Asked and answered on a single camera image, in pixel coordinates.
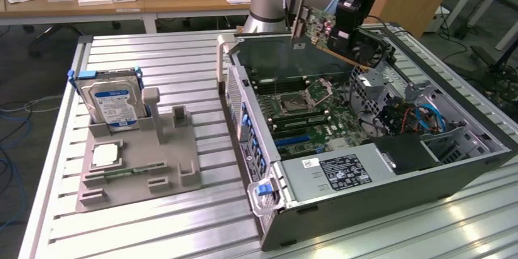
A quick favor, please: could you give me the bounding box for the blue wire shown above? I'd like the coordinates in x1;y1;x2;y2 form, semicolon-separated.
413;103;448;134

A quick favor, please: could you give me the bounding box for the red wire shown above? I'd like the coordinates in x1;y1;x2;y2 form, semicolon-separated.
397;106;417;134

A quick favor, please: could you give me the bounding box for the silver CPU chip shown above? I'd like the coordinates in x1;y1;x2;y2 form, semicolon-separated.
90;144;121;167

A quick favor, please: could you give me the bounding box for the grey perforated drive cage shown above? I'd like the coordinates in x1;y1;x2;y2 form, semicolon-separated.
349;43;409;105

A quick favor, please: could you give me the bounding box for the blue expansion slot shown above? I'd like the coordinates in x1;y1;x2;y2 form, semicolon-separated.
274;133;312;147

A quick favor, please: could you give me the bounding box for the silver disk bay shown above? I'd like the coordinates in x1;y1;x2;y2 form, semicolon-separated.
417;125;492;166

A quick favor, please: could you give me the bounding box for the green motherboard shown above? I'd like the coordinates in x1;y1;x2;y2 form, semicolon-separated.
245;67;377;161

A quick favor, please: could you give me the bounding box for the grey power supply with label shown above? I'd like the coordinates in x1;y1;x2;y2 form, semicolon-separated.
280;143;395;204

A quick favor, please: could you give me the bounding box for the open dark grey PC case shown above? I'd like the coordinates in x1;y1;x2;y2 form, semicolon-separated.
216;27;518;252

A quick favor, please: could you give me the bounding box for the black chair base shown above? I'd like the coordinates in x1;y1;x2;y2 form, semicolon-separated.
23;24;81;58

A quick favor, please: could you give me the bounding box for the grey plastic parts rack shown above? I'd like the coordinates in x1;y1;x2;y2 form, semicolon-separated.
74;87;202;214

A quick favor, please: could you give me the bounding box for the black cable over case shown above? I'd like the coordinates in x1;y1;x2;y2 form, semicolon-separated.
365;15;405;34

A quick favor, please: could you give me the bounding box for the metal socket cover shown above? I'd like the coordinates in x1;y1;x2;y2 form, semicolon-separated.
302;77;337;104

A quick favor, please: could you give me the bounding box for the blue floor cable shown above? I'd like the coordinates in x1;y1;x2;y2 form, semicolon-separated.
0;95;33;229

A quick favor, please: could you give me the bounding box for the hard disk with blue bracket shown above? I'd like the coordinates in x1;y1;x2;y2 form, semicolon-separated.
66;65;149;128

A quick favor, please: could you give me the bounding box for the CPU socket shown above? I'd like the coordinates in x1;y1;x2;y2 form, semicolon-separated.
278;92;310;116

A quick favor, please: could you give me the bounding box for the graphics card with black fan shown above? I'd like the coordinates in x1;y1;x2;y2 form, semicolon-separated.
289;0;392;69

